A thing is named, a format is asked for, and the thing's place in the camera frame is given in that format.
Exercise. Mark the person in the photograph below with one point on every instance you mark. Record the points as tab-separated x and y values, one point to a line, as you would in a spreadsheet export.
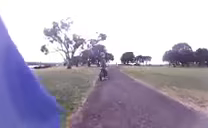
103	63

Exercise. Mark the motorcycle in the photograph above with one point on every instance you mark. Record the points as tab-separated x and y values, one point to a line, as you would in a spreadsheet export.
103	75

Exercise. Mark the group of dark trees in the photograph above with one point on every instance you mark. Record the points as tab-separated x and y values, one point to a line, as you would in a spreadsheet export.
183	55
95	55

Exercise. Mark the round dark tree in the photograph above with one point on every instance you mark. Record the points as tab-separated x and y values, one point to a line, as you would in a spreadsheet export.
127	58

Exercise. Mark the tall sparse-crowned tree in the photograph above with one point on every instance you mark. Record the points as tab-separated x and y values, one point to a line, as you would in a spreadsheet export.
69	60

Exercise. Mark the low wide dark tree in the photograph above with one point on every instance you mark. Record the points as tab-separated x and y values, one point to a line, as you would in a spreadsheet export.
143	59

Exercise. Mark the dark asphalt path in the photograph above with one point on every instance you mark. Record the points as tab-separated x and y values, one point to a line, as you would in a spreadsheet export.
125	100

